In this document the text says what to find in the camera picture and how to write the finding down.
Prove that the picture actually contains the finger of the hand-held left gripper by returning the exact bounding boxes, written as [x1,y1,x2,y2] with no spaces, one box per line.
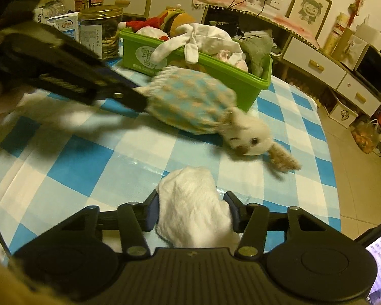
[88,82,148,112]
[35,22,138,92]

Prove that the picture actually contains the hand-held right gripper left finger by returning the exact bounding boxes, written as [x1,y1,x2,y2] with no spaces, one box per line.
[60,190,162,258]

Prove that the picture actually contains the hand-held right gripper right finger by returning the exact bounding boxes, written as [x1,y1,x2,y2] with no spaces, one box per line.
[224,191,330,258]

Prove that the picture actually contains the white soft cloth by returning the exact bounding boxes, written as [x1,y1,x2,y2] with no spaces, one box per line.
[155,166,242,249]

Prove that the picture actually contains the rabbit plush doll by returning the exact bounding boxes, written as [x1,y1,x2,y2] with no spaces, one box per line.
[59,65,302,179]

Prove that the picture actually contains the red santa hat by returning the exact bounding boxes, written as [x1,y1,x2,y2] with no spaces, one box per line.
[117,17,171,42]

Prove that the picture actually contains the burger plush toy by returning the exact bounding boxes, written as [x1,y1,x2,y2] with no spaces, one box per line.
[159,6,198,39]

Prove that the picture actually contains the white tights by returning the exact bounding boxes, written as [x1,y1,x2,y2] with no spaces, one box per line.
[152,22,242,65]

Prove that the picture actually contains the pink fluffy plush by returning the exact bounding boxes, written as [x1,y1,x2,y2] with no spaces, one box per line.
[216,49,250,72]

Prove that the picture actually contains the green plastic bin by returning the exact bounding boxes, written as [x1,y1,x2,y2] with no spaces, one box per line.
[119,27,273,114]

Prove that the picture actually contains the grey plush toy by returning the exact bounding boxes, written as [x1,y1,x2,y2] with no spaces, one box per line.
[240,36,274,77]

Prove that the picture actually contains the person's left hand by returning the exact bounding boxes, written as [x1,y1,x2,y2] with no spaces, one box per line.
[0,67,30,128]

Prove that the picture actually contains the glass jar gold lid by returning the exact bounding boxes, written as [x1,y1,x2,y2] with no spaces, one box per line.
[78,5,124,61]

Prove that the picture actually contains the white blue milk carton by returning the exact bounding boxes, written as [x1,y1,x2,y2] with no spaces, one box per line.
[34,6,81,44]

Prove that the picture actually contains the drink can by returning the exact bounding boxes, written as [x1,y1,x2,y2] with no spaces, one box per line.
[74,0,104,14]

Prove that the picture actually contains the white cabinet drawer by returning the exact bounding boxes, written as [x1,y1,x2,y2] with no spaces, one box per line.
[103,0,147,16]
[149,0,195,20]
[282,36,348,82]
[335,73,381,117]

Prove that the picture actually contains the blue white checked cloth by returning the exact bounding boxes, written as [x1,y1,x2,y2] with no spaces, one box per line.
[0,60,342,261]

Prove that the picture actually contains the egg tray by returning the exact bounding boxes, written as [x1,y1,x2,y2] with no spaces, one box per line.
[286,76,323,101]

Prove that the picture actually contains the white cut-out storage box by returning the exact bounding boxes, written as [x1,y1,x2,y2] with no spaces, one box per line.
[324,90,360,129]

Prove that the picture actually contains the bag of oranges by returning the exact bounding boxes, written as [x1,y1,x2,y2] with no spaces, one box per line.
[351,117,381,155]

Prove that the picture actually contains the black microwave oven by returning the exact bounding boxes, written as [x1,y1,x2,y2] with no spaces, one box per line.
[354,44,381,96]

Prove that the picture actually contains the paper rolls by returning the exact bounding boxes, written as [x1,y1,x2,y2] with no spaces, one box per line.
[324,13,354,58]

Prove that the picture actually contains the framed cartoon drawing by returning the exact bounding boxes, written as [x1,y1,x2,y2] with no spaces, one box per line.
[286,0,332,33]

